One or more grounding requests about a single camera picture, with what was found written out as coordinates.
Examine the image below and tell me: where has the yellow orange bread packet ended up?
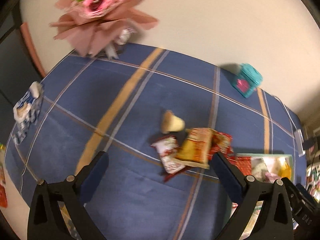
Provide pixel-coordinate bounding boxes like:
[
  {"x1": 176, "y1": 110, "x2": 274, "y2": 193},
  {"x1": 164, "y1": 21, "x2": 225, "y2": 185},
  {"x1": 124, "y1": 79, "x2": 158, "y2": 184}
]
[{"x1": 174, "y1": 127, "x2": 216, "y2": 169}]

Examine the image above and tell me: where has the pink paper flower bouquet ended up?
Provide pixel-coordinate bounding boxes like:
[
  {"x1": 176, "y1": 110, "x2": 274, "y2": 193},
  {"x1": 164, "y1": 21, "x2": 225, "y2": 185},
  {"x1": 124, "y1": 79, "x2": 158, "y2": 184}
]
[{"x1": 50, "y1": 0, "x2": 158, "y2": 59}]

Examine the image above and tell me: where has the teal rimmed white tray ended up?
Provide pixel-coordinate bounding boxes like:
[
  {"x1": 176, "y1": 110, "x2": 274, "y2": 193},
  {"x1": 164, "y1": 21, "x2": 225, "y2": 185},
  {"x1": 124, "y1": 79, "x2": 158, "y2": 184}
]
[{"x1": 228, "y1": 153, "x2": 295, "y2": 240}]

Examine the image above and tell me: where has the orange red wafer packet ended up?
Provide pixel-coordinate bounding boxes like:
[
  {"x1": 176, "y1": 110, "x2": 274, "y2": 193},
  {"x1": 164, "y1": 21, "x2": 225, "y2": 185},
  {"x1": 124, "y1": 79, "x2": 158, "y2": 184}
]
[{"x1": 236, "y1": 156, "x2": 252, "y2": 176}]

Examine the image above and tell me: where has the pale yellow jelly cup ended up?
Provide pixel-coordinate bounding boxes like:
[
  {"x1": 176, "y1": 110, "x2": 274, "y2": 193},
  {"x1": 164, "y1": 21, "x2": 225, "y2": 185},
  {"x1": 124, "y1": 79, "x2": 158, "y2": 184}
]
[{"x1": 161, "y1": 110, "x2": 185, "y2": 134}]

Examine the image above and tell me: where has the pale green printed packet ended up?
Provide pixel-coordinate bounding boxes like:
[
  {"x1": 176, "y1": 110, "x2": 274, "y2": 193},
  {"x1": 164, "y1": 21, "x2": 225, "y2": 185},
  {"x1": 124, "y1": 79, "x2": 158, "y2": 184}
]
[{"x1": 252, "y1": 158, "x2": 268, "y2": 181}]

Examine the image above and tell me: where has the black power adapter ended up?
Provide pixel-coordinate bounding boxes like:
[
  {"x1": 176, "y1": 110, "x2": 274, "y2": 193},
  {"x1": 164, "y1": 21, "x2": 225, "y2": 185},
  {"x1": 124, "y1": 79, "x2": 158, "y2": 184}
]
[{"x1": 302, "y1": 137, "x2": 317, "y2": 151}]

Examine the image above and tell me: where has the red brown milk snack packet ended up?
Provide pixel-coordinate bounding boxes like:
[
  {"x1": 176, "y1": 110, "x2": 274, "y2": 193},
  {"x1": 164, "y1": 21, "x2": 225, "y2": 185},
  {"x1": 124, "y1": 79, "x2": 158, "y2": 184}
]
[{"x1": 151, "y1": 135, "x2": 191, "y2": 183}]

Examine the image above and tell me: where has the yellow snack bag with barcode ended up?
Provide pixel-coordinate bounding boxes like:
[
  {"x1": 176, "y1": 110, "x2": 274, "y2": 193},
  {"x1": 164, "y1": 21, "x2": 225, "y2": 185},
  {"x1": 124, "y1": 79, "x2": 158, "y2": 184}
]
[{"x1": 278, "y1": 161, "x2": 292, "y2": 180}]

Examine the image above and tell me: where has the teal toy house box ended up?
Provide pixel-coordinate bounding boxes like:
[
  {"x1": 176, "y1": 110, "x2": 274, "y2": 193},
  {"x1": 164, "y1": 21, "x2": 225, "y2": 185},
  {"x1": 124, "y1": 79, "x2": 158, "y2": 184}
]
[{"x1": 232, "y1": 63, "x2": 263, "y2": 98}]

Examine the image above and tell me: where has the red white candy packet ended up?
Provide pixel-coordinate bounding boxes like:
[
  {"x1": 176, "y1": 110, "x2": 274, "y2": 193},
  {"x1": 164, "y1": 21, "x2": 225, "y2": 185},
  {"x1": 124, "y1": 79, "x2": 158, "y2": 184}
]
[{"x1": 207, "y1": 130, "x2": 236, "y2": 165}]

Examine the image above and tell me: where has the clear bag with pastry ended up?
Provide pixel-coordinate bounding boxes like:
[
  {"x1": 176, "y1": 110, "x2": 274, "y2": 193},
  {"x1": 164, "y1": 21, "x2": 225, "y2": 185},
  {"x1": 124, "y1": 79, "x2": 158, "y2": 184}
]
[{"x1": 240, "y1": 201, "x2": 263, "y2": 239}]

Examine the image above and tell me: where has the blue plaid tablecloth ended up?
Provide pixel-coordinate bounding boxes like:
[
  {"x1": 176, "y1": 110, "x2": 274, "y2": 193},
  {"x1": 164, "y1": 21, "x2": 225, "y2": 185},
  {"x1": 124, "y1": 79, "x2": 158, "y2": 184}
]
[{"x1": 5, "y1": 44, "x2": 306, "y2": 239}]

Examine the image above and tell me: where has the crumpled blue white wrapper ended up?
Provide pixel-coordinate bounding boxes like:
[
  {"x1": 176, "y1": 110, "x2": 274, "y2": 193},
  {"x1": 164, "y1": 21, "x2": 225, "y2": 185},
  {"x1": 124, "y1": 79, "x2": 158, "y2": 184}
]
[{"x1": 12, "y1": 81, "x2": 44, "y2": 145}]

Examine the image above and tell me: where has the pink snack packet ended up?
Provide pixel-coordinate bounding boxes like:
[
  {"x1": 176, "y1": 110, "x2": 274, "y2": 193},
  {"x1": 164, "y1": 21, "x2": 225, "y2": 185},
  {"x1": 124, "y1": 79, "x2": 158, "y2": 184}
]
[{"x1": 264, "y1": 172, "x2": 281, "y2": 183}]

